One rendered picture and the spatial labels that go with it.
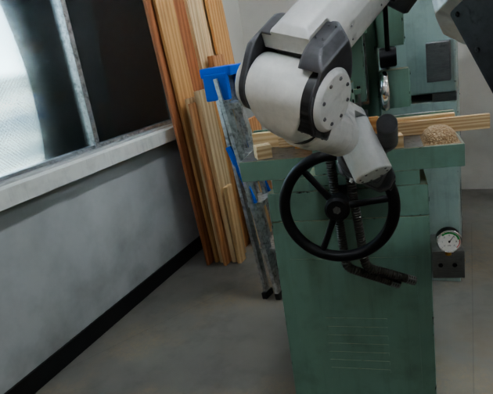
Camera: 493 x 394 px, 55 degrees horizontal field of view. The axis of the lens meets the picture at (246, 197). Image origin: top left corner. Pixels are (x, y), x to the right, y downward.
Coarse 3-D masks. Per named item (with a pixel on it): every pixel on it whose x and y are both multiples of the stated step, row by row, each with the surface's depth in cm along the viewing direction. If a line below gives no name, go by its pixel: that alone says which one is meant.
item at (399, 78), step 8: (392, 72) 147; (400, 72) 146; (408, 72) 146; (392, 80) 148; (400, 80) 147; (408, 80) 146; (392, 88) 148; (400, 88) 148; (408, 88) 147; (392, 96) 149; (400, 96) 149; (408, 96) 148; (392, 104) 150; (400, 104) 149; (408, 104) 149
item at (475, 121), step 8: (416, 120) 135; (424, 120) 134; (432, 120) 133; (440, 120) 133; (448, 120) 132; (456, 120) 132; (464, 120) 131; (472, 120) 131; (480, 120) 130; (488, 120) 130; (400, 128) 136; (408, 128) 136; (416, 128) 135; (424, 128) 135; (456, 128) 132; (464, 128) 132; (472, 128) 131; (480, 128) 131; (280, 144) 147; (288, 144) 147
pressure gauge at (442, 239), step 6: (444, 228) 122; (450, 228) 121; (438, 234) 122; (444, 234) 121; (450, 234) 120; (456, 234) 120; (438, 240) 122; (444, 240) 121; (456, 240) 121; (438, 246) 122; (444, 246) 122; (450, 246) 122; (456, 246) 121; (444, 252) 122; (450, 252) 122
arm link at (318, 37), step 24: (312, 0) 56; (336, 0) 56; (360, 0) 57; (384, 0) 61; (264, 24) 58; (288, 24) 55; (312, 24) 54; (336, 24) 54; (360, 24) 58; (264, 48) 59; (288, 48) 57; (312, 48) 53; (336, 48) 53; (240, 72) 59; (336, 72) 54; (240, 96) 60; (312, 96) 53; (336, 96) 55; (312, 120) 54; (336, 120) 57
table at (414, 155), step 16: (416, 144) 125; (448, 144) 120; (464, 144) 119; (256, 160) 135; (272, 160) 133; (288, 160) 132; (400, 160) 124; (416, 160) 123; (432, 160) 122; (448, 160) 121; (464, 160) 120; (256, 176) 136; (272, 176) 135; (320, 176) 121
